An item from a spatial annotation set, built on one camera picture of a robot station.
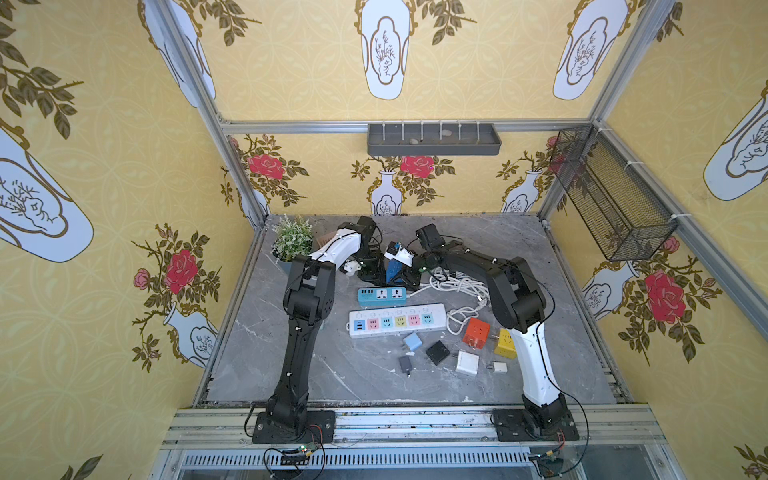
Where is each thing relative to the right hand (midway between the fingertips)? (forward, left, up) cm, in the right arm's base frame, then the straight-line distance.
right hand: (388, 275), depth 100 cm
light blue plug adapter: (-21, -9, -2) cm, 23 cm away
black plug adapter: (-25, -15, -2) cm, 29 cm away
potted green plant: (+2, +30, +14) cm, 33 cm away
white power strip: (-16, -4, -1) cm, 16 cm away
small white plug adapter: (-27, -32, -2) cm, 43 cm away
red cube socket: (-19, -26, +1) cm, 33 cm away
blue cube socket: (-1, -2, +5) cm, 6 cm away
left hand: (+3, +1, -2) cm, 3 cm away
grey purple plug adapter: (-28, -7, -3) cm, 29 cm away
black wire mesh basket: (-1, -60, +30) cm, 66 cm away
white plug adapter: (-27, -23, -1) cm, 36 cm away
